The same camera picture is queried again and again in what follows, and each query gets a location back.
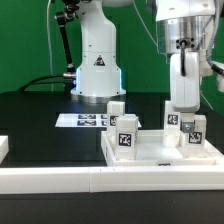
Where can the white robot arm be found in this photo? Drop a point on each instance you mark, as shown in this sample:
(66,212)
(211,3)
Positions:
(186,31)

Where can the white fence wall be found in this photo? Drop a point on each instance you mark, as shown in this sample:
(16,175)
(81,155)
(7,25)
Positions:
(110,179)
(3,147)

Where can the white square table top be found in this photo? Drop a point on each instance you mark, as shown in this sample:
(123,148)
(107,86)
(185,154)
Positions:
(151,152)

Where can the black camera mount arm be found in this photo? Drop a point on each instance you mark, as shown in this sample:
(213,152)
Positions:
(62,18)

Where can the white front fence wall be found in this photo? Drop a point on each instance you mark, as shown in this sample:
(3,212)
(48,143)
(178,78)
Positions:
(110,179)

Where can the fiducial marker sheet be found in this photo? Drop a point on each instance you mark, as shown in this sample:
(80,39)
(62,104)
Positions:
(77,120)

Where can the white left fence wall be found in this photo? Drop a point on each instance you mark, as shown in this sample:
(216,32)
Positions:
(3,147)

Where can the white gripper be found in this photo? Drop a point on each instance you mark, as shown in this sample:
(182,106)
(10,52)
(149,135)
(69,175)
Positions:
(185,90)

